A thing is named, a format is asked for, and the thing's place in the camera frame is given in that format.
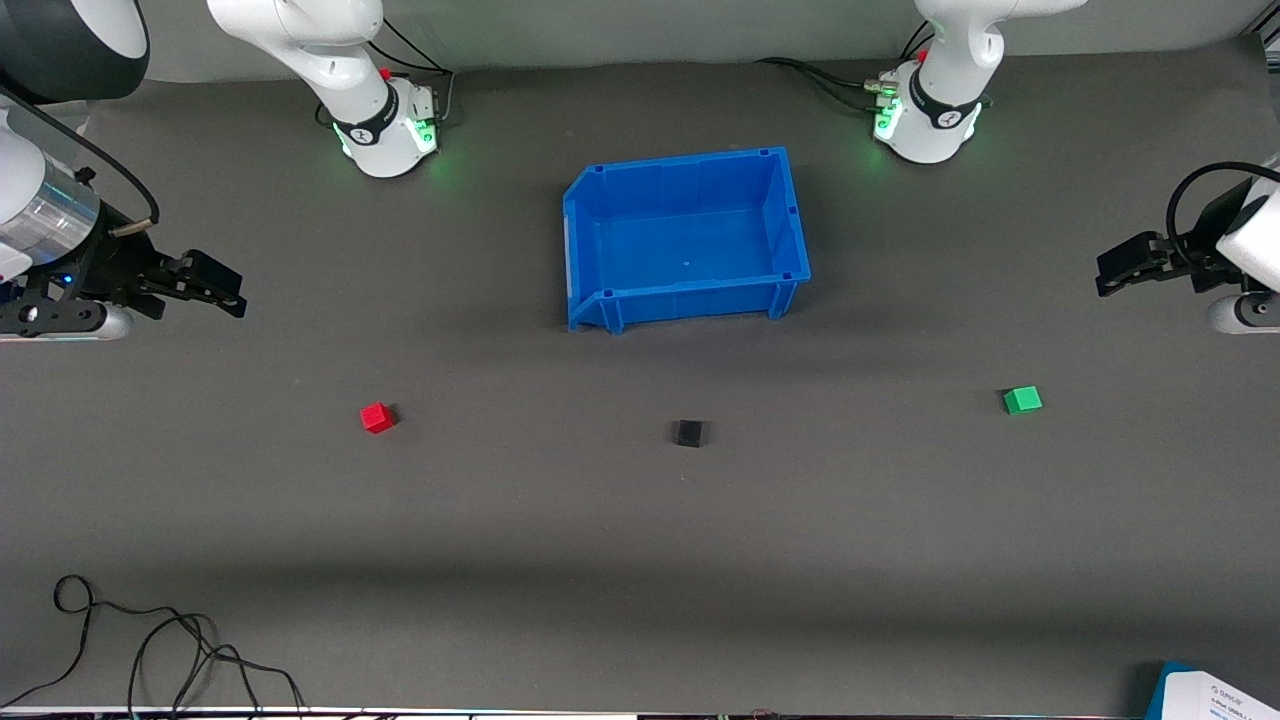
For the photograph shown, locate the thin black loose cable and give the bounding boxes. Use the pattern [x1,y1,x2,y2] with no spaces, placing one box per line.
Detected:
[0,574,216,709]
[126,612,307,720]

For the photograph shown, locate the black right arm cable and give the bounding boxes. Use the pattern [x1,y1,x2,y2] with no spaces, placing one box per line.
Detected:
[0,88,161,239]

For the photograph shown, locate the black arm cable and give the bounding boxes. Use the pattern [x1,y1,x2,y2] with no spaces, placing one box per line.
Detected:
[0,88,161,239]
[1165,161,1280,273]

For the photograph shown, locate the black base cable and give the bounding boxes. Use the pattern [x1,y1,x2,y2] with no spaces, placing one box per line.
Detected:
[315,18,458,129]
[755,20,936,113]

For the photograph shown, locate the blue plastic storage bin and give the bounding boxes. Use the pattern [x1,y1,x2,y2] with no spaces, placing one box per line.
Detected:
[563,147,812,335]

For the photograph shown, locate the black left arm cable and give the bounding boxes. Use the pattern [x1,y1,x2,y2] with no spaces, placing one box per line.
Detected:
[1165,161,1280,273]

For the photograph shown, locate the black left base cable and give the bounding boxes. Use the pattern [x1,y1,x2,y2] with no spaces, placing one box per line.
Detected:
[755,20,936,113]

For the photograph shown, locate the black right base cable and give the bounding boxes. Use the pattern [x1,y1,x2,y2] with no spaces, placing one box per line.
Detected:
[315,18,458,129]

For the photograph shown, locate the blue box with white label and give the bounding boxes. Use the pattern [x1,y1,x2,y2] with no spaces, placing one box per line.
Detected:
[1143,661,1280,720]

